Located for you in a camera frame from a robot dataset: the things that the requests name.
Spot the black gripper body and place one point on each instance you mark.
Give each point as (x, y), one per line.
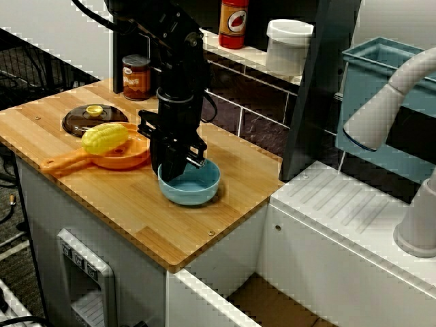
(173, 126)

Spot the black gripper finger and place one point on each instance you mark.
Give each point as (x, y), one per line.
(172, 163)
(195, 159)

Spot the light blue bowl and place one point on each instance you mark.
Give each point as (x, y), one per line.
(190, 192)

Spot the orange toy frying pan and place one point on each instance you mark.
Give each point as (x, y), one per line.
(116, 160)

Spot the yellow toy corn cob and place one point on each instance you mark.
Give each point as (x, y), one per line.
(102, 138)

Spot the brown lid with yellow knob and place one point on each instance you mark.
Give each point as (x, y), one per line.
(76, 121)

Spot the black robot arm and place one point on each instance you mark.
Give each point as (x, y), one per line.
(180, 61)

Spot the orange beans can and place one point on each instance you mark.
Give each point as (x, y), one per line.
(136, 81)

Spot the white kitchen cabinet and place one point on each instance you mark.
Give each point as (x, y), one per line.
(136, 255)

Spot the white tiled shelf ledge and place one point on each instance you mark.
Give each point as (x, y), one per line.
(252, 56)

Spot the red chili sauce bottle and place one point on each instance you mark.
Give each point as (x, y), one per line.
(233, 24)

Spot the white plastic cup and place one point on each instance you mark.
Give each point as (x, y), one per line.
(287, 51)

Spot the white toy sink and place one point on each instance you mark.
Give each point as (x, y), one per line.
(323, 221)

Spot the grey dishwasher panel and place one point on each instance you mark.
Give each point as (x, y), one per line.
(86, 279)

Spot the brown cardboard sheet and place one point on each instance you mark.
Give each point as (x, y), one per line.
(272, 303)

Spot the grey toy faucet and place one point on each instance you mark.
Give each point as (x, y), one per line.
(374, 116)

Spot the teal plastic bin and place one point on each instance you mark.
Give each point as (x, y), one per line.
(364, 75)

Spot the tall dark cabinet post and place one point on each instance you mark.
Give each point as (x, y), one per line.
(316, 102)

